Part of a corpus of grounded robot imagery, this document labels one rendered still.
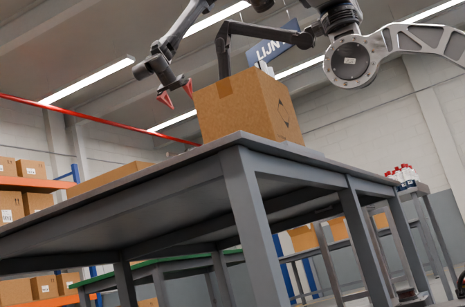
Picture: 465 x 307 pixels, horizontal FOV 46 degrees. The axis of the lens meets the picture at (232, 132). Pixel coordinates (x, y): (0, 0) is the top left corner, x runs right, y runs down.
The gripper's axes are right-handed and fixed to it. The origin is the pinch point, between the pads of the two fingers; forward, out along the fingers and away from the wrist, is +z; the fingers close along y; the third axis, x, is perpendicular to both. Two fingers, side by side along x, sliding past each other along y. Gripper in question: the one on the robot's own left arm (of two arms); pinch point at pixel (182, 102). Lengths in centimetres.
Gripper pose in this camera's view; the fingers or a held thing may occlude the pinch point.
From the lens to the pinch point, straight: 202.9
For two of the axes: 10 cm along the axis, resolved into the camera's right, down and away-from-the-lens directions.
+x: -1.6, 4.7, -8.7
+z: 4.7, 8.1, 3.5
